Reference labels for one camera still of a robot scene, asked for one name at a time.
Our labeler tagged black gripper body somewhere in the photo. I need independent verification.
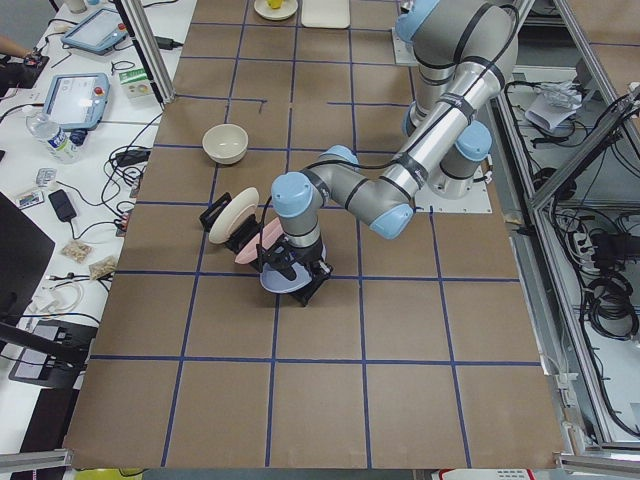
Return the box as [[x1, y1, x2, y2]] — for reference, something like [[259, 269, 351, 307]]
[[256, 235, 332, 283]]

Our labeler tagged blue plate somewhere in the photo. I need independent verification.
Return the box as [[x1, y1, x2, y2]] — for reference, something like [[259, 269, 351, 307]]
[[260, 243, 328, 294]]

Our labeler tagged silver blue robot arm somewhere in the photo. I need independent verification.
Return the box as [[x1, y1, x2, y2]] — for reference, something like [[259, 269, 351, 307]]
[[256, 46, 516, 293]]

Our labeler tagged silver blue second robot arm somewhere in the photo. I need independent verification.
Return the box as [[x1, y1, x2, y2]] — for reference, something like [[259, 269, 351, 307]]
[[395, 1, 520, 135]]

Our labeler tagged pink plate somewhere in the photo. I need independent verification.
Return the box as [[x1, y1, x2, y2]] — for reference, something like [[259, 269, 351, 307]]
[[234, 218, 284, 265]]

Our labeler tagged cream plate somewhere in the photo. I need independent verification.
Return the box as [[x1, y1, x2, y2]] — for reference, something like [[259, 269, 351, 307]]
[[208, 187, 260, 244]]

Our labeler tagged white round plate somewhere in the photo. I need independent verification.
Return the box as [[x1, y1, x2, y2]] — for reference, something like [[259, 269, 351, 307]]
[[253, 0, 298, 21]]

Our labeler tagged cream bowl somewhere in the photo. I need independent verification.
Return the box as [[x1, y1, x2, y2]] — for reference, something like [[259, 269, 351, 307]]
[[202, 124, 249, 165]]

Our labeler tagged green white box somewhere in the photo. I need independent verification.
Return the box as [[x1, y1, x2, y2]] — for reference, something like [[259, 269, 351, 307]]
[[118, 68, 153, 99]]

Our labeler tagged black power adapter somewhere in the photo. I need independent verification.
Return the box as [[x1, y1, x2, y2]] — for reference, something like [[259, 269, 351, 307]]
[[48, 189, 77, 222]]

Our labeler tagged white rectangular tray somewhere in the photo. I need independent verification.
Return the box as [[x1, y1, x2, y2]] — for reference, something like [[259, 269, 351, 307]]
[[301, 0, 351, 29]]

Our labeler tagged clear water bottle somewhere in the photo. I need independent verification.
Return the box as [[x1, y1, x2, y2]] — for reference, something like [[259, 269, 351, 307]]
[[26, 111, 79, 164]]

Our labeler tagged black monitor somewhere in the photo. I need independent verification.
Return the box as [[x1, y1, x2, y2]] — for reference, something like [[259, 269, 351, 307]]
[[0, 194, 55, 325]]

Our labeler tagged lower teach pendant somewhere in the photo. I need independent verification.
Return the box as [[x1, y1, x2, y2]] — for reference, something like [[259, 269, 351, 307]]
[[43, 73, 110, 131]]

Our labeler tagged teach pendant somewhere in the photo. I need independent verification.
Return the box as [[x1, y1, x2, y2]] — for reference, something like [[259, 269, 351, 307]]
[[61, 8, 128, 55], [43, 73, 110, 131]]

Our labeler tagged upper teach pendant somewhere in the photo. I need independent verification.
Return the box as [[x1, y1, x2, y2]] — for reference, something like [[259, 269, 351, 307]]
[[61, 8, 128, 55]]

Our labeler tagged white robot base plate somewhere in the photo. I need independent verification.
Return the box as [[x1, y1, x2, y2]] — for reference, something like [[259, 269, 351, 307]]
[[414, 149, 492, 214]]

